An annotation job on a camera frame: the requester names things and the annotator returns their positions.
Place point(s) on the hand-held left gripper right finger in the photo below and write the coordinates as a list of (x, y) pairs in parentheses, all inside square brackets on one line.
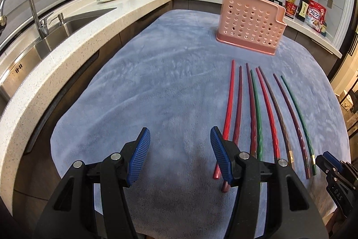
[(221, 152)]

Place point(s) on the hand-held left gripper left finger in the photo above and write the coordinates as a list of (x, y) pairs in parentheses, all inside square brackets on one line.
[(138, 156)]

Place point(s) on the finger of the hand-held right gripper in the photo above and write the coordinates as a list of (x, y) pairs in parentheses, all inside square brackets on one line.
[(327, 157)]

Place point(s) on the maroon chopstick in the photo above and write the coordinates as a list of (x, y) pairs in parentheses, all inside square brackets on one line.
[(251, 104), (239, 104)]

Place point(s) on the green chopstick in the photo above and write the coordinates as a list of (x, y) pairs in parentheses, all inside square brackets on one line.
[(296, 110), (257, 110)]

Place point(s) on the dark purple chopstick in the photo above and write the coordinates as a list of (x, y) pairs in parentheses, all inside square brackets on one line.
[(291, 113)]

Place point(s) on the bright red chopstick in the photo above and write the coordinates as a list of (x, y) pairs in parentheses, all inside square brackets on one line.
[(230, 93)]

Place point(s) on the brown chopstick with gold band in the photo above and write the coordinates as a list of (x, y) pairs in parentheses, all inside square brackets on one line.
[(275, 107)]

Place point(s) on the pink perforated utensil holder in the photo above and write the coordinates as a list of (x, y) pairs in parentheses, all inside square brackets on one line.
[(246, 20)]

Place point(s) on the cardboard box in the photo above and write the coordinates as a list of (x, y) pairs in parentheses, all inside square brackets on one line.
[(346, 100)]

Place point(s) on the blue fleece towel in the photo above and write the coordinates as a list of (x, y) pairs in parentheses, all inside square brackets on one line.
[(167, 87)]

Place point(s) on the sliding glass door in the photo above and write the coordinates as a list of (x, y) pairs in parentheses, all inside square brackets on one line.
[(353, 45)]

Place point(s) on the small dark bottle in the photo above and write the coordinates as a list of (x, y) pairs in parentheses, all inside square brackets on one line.
[(324, 28)]

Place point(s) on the red cereal bag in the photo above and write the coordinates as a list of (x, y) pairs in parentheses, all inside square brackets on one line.
[(317, 16)]

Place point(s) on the stainless steel sink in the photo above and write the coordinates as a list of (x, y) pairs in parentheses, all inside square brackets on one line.
[(42, 40)]

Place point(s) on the dark soy sauce bottle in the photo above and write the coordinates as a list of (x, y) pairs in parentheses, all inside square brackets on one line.
[(303, 8)]

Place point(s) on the chrome soap dispenser pump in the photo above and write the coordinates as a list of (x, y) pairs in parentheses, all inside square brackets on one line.
[(59, 19)]

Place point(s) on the chrome kitchen faucet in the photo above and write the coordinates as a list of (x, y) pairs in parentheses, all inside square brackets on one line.
[(28, 3)]

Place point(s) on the grey wall switch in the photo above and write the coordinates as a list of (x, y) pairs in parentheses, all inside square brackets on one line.
[(330, 3)]

